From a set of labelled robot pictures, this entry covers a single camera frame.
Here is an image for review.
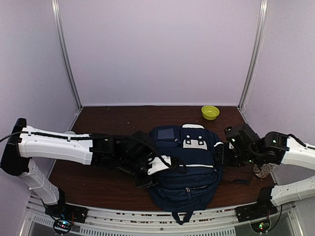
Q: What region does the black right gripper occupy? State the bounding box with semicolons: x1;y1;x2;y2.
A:
213;146;260;167

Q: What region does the navy blue student backpack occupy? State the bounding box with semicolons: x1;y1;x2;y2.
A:
148;124;224;225

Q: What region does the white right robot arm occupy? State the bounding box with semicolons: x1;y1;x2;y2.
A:
216;124;315;217

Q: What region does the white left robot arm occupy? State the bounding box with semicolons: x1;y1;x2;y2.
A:
0;118;164;218

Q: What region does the patterned mug orange inside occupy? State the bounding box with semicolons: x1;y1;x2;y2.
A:
253;163;276;178

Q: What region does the lime green bowl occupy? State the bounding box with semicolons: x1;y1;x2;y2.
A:
201;106;220;120

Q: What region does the pale green ceramic bowl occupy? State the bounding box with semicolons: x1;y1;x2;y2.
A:
64;131;75;135

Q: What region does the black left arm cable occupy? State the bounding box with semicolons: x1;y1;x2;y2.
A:
0;132;188;175

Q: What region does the front aluminium rail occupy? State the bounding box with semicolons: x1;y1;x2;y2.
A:
18;194;306;236

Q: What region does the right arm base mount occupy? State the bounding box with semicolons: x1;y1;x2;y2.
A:
235;186;278;222

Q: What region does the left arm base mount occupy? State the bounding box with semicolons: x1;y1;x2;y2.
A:
41;189;88;223

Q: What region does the right aluminium frame post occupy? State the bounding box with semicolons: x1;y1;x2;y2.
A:
238;0;269;113

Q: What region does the aluminium frame post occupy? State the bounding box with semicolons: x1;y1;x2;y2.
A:
238;0;269;113
51;0;83;112

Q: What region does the left aluminium frame post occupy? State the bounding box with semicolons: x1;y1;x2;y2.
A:
51;0;83;112

